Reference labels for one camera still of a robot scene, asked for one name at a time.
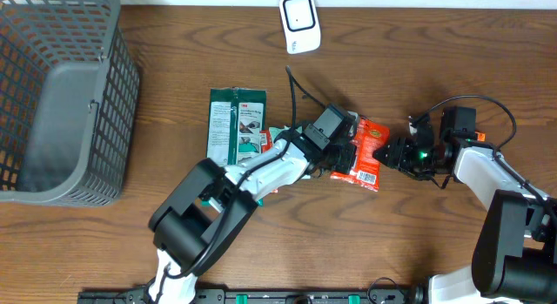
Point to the grey plastic mesh basket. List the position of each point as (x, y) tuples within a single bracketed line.
[(69, 92)]

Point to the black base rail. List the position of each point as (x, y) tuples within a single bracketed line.
[(221, 296)]

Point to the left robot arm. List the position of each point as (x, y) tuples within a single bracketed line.
[(205, 213)]

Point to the small orange white box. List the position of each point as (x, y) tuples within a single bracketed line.
[(481, 136)]

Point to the dark green package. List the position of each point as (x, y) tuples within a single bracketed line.
[(236, 119)]

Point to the red snack bag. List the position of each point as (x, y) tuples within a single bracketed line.
[(369, 138)]

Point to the light green wipes pack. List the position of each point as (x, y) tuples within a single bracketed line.
[(275, 131)]

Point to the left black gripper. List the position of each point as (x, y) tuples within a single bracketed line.
[(347, 165)]

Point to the white barcode scanner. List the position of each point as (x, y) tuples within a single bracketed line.
[(301, 25)]

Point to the red stick sachet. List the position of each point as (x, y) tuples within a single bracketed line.
[(265, 141)]

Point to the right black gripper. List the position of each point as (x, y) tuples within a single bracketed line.
[(399, 156)]

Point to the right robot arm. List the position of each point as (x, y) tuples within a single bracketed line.
[(514, 260)]

